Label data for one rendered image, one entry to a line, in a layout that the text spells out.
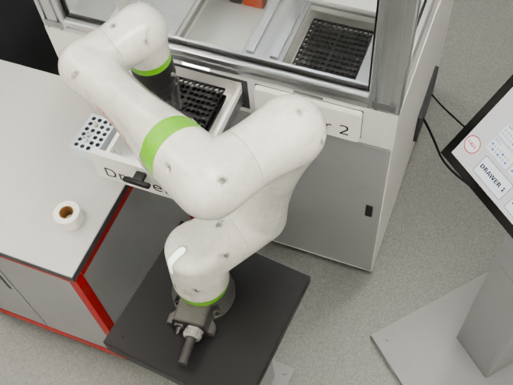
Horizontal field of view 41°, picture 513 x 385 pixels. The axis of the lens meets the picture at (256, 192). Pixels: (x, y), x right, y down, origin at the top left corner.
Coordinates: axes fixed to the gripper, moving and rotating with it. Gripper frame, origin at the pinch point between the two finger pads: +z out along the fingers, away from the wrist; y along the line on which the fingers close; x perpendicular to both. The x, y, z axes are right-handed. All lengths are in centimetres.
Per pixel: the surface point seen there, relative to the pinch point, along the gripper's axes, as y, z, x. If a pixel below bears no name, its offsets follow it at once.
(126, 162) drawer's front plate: 11.1, 3.3, -8.4
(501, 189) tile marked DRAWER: -8, -3, 77
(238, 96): -20.5, 9.8, 7.2
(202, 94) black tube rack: -16.8, 7.9, -1.4
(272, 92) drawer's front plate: -21.6, 5.3, 16.8
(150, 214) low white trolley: 5, 47, -16
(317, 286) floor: -9, 98, 33
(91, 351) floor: 42, 94, -32
